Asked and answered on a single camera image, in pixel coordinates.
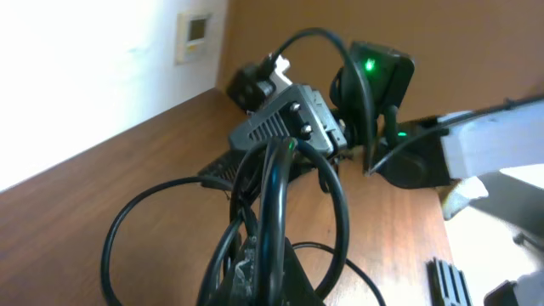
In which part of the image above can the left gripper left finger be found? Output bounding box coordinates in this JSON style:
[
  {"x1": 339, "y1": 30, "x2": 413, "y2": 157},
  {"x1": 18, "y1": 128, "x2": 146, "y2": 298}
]
[{"x1": 207, "y1": 236, "x2": 257, "y2": 306}]

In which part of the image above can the thin black USB cable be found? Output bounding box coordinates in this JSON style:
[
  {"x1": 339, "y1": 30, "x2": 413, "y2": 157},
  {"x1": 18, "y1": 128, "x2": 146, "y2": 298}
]
[{"x1": 99, "y1": 174, "x2": 388, "y2": 306}]

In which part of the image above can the white wall thermostat panel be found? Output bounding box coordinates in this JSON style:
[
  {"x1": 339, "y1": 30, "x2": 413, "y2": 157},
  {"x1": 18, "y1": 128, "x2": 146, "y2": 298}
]
[{"x1": 175, "y1": 12, "x2": 212, "y2": 65}]

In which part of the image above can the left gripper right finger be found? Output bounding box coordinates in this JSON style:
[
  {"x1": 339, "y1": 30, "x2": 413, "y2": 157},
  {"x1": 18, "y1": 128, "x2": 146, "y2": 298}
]
[{"x1": 281, "y1": 238, "x2": 325, "y2": 306}]

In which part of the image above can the right camera black cable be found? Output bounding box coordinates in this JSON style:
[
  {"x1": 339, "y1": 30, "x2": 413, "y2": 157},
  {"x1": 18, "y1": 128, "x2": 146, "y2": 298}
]
[{"x1": 261, "y1": 27, "x2": 544, "y2": 176}]

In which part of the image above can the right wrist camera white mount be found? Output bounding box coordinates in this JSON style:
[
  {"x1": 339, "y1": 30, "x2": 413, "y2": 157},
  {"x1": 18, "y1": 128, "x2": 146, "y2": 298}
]
[{"x1": 225, "y1": 54, "x2": 294, "y2": 114}]

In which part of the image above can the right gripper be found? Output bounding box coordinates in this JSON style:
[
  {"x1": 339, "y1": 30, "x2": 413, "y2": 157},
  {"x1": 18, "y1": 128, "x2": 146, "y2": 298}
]
[{"x1": 198, "y1": 84, "x2": 348, "y2": 183}]

